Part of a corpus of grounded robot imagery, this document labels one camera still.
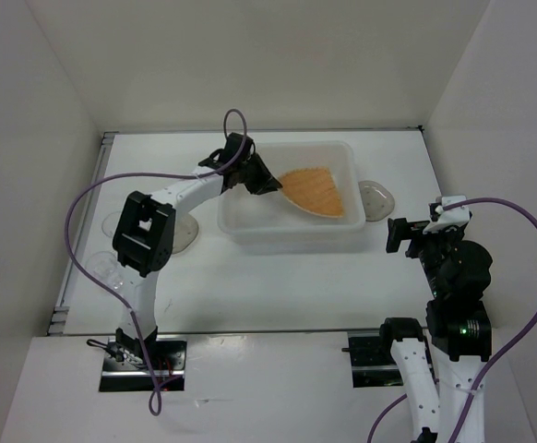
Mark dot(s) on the aluminium table edge rail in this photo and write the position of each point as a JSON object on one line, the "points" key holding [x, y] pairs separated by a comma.
{"points": [[58, 317]]}

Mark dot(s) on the smoky glass plate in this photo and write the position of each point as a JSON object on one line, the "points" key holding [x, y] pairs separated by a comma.
{"points": [[378, 202], [186, 230]]}

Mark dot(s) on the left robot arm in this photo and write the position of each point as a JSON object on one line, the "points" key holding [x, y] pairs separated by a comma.
{"points": [[144, 236]]}

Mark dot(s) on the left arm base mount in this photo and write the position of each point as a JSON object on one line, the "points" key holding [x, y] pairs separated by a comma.
{"points": [[123, 372]]}

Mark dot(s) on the woven bamboo fan tray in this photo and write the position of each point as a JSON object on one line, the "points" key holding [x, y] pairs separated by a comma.
{"points": [[313, 190]]}

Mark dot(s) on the translucent white plastic bin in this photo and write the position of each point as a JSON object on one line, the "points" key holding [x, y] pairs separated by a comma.
{"points": [[259, 220]]}

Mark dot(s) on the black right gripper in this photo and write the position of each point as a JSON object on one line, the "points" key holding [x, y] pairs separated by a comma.
{"points": [[400, 226]]}

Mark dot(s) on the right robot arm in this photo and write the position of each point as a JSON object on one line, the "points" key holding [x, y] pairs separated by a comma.
{"points": [[439, 362]]}

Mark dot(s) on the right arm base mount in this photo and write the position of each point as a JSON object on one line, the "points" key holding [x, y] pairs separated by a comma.
{"points": [[372, 365]]}

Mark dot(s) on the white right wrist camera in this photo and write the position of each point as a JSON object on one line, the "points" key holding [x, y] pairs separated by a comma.
{"points": [[447, 212]]}

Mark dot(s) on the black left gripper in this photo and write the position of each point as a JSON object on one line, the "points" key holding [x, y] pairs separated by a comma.
{"points": [[266, 182]]}

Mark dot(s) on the small clear glass dish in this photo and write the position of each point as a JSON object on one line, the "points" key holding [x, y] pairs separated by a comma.
{"points": [[104, 267]]}

